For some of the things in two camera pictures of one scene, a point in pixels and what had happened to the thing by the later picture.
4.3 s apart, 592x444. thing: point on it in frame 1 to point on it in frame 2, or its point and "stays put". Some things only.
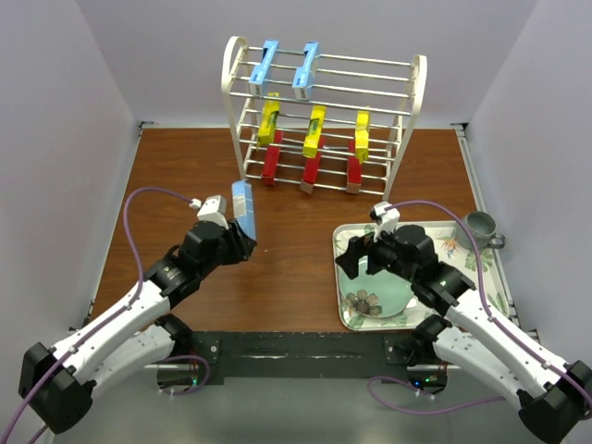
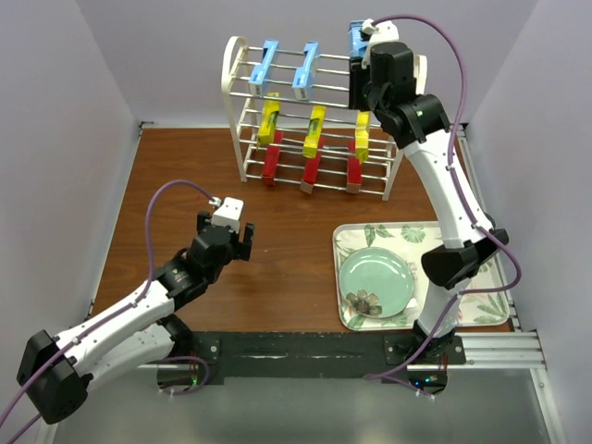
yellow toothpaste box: [313, 138] stays put
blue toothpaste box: [261, 70] stays put
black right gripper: [360, 247] to [357, 75]
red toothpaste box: [311, 168] stays put
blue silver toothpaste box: [243, 206] to [356, 46]
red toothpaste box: [353, 169] stays put
